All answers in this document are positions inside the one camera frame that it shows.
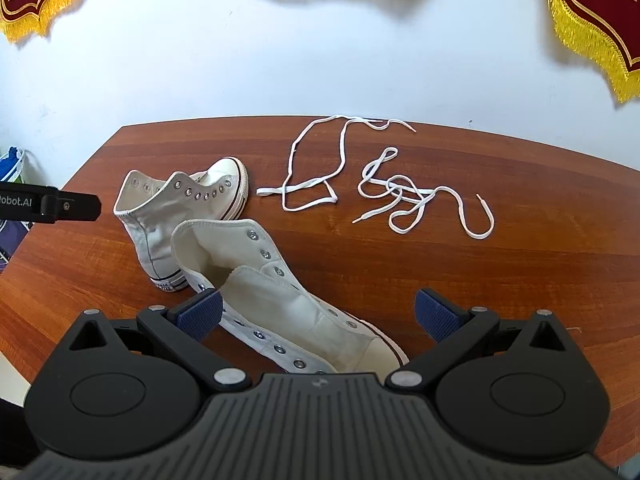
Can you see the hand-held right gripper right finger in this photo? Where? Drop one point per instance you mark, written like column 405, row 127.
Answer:
column 435, row 316

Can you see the dark fabric bag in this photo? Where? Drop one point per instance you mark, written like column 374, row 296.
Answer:
column 11, row 245

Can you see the white shoelace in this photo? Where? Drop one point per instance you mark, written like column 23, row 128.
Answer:
column 270, row 191
column 477, row 236

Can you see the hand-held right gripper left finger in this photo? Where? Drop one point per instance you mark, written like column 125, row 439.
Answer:
column 202, row 316

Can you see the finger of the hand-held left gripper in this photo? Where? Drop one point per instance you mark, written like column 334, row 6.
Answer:
column 75, row 206

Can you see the white high-top canvas shoe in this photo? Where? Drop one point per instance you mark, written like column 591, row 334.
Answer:
column 150, row 230
column 280, row 300

